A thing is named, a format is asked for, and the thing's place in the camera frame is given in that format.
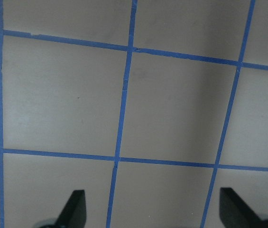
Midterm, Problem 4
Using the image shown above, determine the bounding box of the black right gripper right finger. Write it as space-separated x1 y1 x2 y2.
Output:
219 188 268 228

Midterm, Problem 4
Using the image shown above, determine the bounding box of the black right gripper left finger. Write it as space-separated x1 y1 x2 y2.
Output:
34 190 87 228

